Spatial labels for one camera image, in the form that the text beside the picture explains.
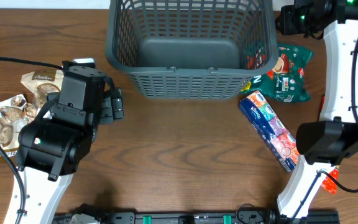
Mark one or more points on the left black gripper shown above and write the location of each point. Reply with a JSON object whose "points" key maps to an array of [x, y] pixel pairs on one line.
{"points": [[107, 112]]}

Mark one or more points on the grey plastic basket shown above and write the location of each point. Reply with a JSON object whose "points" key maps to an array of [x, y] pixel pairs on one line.
{"points": [[200, 49]]}

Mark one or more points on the green Nescafe coffee bag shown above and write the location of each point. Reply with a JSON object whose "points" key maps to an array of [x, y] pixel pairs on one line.
{"points": [[285, 82]]}

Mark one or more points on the Kleenex tissue multipack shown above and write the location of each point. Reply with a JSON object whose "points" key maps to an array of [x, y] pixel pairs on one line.
{"points": [[271, 129]]}

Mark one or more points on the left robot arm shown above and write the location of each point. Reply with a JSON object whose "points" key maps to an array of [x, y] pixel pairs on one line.
{"points": [[53, 144]]}

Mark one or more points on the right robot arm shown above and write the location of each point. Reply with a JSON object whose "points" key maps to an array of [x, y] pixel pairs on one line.
{"points": [[325, 143]]}

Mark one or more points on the red orange biscuit pack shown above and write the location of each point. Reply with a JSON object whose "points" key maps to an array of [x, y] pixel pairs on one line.
{"points": [[328, 184]]}

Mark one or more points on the upper Pantree snack pouch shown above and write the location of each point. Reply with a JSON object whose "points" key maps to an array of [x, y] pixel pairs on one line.
{"points": [[41, 83]]}

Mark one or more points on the pantree snack pouch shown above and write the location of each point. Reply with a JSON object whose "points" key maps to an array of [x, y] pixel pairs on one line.
{"points": [[41, 83], [12, 120]]}

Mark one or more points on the lower Pantree snack pouch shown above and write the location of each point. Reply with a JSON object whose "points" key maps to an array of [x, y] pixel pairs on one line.
{"points": [[12, 120]]}

